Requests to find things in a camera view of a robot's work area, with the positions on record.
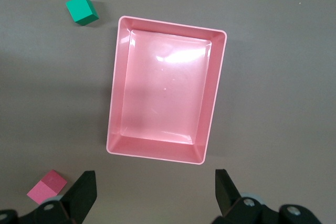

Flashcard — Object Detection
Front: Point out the pink plastic tray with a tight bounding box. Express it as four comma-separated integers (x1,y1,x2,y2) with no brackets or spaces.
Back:
106,15,228,167

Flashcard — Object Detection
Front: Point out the brown table mat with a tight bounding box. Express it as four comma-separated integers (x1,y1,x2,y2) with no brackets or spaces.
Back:
0,0,336,224

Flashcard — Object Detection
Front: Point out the pink foam cube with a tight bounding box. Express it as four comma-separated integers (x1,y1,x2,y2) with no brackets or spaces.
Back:
26,169,68,206

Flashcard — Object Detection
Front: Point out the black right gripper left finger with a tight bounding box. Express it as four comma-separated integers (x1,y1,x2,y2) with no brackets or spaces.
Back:
0,170,98,224

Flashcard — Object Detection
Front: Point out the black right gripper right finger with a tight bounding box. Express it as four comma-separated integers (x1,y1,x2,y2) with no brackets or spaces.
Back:
212,168,325,224

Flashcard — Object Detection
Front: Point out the green foam cube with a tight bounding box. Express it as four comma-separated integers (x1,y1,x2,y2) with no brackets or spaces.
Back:
65,0,101,27

